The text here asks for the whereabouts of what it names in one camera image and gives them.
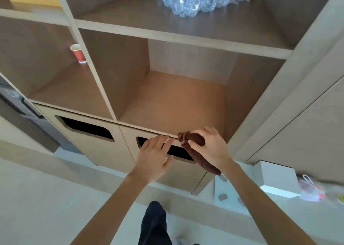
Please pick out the person's right hand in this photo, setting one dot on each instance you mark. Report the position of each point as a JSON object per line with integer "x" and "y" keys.
{"x": 215, "y": 150}

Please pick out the person's left hand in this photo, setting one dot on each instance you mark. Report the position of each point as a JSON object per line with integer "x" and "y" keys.
{"x": 151, "y": 164}

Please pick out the brown cleaning cloth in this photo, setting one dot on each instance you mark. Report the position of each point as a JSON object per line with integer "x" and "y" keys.
{"x": 193, "y": 137}

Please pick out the person's right forearm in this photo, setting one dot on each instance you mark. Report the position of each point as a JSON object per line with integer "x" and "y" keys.
{"x": 268, "y": 212}

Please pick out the person's left forearm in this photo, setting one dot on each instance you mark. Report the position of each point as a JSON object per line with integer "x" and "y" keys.
{"x": 107, "y": 215}

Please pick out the person's dark blue trousers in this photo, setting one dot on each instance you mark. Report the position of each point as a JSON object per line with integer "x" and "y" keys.
{"x": 154, "y": 223}

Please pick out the person's white shoe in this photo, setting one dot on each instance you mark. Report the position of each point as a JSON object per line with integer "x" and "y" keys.
{"x": 180, "y": 242}

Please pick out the white bathroom scale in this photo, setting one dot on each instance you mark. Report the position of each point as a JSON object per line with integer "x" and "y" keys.
{"x": 228, "y": 191}

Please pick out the wooden shelf cabinet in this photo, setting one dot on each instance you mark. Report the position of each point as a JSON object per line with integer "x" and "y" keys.
{"x": 174, "y": 99}

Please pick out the white box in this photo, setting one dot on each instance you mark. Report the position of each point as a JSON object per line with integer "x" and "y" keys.
{"x": 276, "y": 177}

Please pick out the plastic bag with red print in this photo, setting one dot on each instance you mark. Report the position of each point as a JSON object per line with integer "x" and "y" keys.
{"x": 311, "y": 189}

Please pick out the red paper cup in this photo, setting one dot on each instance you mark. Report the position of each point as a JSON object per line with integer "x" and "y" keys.
{"x": 79, "y": 54}

